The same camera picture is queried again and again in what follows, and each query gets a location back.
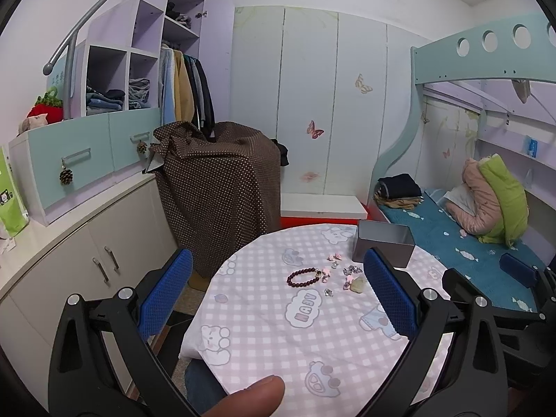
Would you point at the teal bunk bed frame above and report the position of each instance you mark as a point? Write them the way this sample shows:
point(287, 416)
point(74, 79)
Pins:
point(509, 65)

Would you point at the beige lower cabinet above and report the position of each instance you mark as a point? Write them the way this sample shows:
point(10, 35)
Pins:
point(103, 245)

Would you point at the pine cone ornament right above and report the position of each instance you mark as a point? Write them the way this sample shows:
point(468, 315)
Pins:
point(142, 144)

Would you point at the hanging clothes row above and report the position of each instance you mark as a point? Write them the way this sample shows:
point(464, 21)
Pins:
point(183, 91)

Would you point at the white wardrobe with butterflies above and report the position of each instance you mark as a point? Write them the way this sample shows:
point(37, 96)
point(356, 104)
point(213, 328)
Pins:
point(333, 88)

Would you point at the teal drawer unit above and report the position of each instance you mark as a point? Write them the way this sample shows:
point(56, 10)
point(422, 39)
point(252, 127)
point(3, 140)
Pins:
point(101, 151)

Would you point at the red strawberry plush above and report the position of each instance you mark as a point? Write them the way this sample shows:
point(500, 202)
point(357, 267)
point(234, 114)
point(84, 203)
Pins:
point(48, 109)

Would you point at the purple stepped shelf unit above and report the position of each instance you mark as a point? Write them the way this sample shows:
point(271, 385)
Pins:
point(125, 41)

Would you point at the brown polka dot cloth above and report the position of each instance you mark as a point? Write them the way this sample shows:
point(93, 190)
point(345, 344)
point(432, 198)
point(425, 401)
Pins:
point(218, 194)

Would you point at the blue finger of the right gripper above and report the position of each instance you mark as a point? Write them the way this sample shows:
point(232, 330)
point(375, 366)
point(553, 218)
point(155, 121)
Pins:
point(518, 270)

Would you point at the pink checkered cartoon tablecloth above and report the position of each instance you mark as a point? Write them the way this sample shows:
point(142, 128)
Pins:
point(265, 313)

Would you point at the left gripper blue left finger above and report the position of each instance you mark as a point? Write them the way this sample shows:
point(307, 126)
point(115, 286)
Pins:
point(82, 380)

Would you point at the blue patterned mattress cover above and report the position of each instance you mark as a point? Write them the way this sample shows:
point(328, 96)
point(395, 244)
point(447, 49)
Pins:
point(436, 232)

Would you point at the folded dark clothes stack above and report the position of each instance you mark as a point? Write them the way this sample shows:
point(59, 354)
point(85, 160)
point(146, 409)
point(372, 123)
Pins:
point(398, 192)

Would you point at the small blue box on shelf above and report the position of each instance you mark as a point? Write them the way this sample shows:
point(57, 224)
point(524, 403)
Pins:
point(530, 146)

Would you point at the pink bear charm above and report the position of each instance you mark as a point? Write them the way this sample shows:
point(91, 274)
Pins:
point(351, 273)

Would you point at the green paper bag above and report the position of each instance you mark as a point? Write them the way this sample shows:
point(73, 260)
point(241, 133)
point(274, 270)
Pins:
point(14, 216)

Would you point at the pine cone ornament left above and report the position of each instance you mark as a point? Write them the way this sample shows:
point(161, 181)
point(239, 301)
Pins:
point(66, 175)

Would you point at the folded jeans in shelf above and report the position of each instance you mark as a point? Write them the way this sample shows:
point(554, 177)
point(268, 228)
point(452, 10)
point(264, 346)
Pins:
point(112, 100)

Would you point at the grey metal handrail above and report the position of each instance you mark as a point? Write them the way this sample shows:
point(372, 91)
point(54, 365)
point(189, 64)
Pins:
point(87, 21)

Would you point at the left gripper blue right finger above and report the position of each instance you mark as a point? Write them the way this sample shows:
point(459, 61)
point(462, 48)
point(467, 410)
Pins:
point(473, 379)

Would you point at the grey metal jewelry box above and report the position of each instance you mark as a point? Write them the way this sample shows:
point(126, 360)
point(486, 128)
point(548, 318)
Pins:
point(396, 242)

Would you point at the red upholstered bench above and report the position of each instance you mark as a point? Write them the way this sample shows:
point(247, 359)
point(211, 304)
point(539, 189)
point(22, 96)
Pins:
point(321, 221)

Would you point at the white pillow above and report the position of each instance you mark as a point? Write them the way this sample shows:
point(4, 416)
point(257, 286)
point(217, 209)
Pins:
point(462, 197)

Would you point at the pink bow hair clip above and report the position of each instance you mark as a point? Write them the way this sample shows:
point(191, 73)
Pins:
point(336, 257)

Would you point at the white board on bench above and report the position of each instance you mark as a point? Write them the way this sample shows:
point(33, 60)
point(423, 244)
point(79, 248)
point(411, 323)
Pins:
point(297, 205)

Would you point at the pine cone ornament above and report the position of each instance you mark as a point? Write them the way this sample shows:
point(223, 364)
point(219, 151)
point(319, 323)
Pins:
point(142, 144)
point(66, 175)

